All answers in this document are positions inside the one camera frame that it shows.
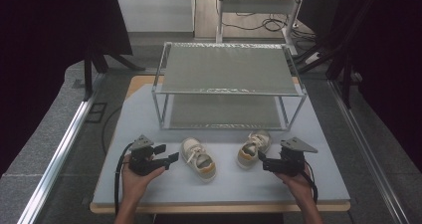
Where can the person's left hand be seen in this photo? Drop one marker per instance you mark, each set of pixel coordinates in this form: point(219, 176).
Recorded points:
point(136, 182)

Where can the dark floor socket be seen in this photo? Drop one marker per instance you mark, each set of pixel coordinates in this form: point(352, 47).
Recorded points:
point(96, 112)

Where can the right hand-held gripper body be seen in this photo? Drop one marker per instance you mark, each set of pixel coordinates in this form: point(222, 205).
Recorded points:
point(291, 159)

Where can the aluminium floor rail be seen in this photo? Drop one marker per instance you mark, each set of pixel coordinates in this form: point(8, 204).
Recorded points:
point(368, 154)
point(56, 161)

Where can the two-tier metal shoe rack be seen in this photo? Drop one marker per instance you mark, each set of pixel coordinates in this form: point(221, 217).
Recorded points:
point(227, 69)

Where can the black tripod legs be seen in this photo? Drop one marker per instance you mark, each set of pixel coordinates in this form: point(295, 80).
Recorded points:
point(331, 58)

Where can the black curtain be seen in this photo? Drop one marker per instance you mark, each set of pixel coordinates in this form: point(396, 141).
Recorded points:
point(43, 51)
point(381, 44)

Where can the white wall panel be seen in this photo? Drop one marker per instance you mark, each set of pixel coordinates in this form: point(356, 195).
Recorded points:
point(154, 8)

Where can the black stand legs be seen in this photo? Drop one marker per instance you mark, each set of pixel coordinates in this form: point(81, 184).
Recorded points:
point(88, 74)

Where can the white power strip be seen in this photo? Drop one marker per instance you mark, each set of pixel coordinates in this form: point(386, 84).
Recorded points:
point(312, 58)

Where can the person's right hand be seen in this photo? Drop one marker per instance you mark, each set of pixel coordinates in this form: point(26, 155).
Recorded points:
point(296, 184)

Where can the white metal stand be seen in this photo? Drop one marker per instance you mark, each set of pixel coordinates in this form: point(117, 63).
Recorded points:
point(257, 5)

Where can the beige child's shoe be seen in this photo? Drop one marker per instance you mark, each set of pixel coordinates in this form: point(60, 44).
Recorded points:
point(252, 149)
point(199, 159)

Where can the white table mat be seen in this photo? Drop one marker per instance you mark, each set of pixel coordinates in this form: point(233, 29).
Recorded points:
point(232, 190)

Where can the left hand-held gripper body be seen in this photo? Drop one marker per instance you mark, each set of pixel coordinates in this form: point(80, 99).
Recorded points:
point(143, 164)

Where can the wooden table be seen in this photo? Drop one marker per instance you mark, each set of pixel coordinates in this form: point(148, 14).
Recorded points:
point(215, 208)

